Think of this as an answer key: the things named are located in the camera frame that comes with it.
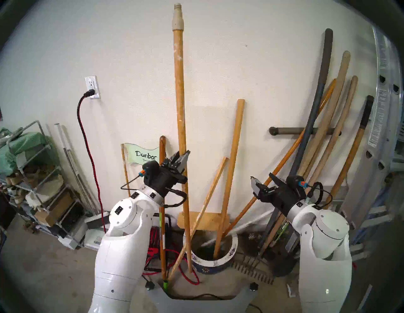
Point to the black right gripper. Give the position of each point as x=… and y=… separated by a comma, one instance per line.
x=281, y=200

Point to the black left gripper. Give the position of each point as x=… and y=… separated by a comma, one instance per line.
x=165, y=183

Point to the thick plain wooden dowel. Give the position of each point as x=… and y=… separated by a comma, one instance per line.
x=235, y=138

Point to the paint-speckled pole with threaded tip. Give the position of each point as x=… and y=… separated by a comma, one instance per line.
x=179, y=79

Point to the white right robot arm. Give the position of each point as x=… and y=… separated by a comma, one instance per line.
x=325, y=252

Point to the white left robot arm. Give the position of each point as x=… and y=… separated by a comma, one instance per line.
x=123, y=246

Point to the floral ceramic pot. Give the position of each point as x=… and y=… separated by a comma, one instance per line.
x=211, y=268

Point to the green Dunbar Drive sign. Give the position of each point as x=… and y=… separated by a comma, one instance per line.
x=139, y=154

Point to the thin flat wooden slat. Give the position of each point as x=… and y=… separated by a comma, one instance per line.
x=211, y=187

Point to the green and black power tool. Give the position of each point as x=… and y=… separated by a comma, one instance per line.
x=284, y=232

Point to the small floral ceramic piece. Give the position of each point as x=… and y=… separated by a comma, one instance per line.
x=253, y=236

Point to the small plywood board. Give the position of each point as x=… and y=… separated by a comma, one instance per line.
x=208, y=222

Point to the grey flexible metal conduit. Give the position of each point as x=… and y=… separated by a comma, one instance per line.
x=347, y=180

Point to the blue shaft with grey grip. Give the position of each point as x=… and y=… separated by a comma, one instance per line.
x=311, y=116

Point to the black plastic bucket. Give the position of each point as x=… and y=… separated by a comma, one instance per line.
x=285, y=266

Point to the metal garden rake head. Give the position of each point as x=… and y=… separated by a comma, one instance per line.
x=252, y=273

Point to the bundle of metal rods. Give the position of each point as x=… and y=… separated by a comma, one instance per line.
x=80, y=183

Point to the black star knob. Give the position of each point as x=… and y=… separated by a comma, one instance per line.
x=150, y=286
x=253, y=286

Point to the grey bristle hand broom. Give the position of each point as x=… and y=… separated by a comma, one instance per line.
x=94, y=221

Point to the white dustpan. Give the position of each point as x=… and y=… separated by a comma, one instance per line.
x=93, y=241

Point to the black shoe box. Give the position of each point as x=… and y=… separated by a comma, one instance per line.
x=72, y=217

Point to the brown cardboard box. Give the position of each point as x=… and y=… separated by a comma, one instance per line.
x=55, y=206

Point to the white box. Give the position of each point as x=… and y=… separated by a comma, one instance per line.
x=71, y=241

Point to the white cloth bag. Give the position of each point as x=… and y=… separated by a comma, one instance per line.
x=47, y=189

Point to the aluminium ladder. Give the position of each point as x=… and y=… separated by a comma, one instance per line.
x=383, y=104

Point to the grey vented unit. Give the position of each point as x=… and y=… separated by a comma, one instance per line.
x=401, y=126

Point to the white flat strip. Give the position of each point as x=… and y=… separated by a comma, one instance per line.
x=364, y=298

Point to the green checked cloth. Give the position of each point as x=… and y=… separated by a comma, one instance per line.
x=28, y=145

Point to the grey metal shoe rack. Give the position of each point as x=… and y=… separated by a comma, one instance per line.
x=28, y=127

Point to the beige woven sandals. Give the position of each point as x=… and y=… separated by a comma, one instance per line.
x=14, y=180

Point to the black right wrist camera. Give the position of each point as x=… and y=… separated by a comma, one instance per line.
x=293, y=182

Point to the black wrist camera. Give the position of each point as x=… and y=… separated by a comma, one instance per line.
x=293, y=182
x=151, y=167

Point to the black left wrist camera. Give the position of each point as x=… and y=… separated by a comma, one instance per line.
x=151, y=167

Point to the grey wall hook bar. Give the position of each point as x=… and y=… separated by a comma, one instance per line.
x=281, y=131

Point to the white wall outlet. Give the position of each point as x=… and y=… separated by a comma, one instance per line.
x=91, y=83

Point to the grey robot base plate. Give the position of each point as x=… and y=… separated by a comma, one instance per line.
x=164, y=303

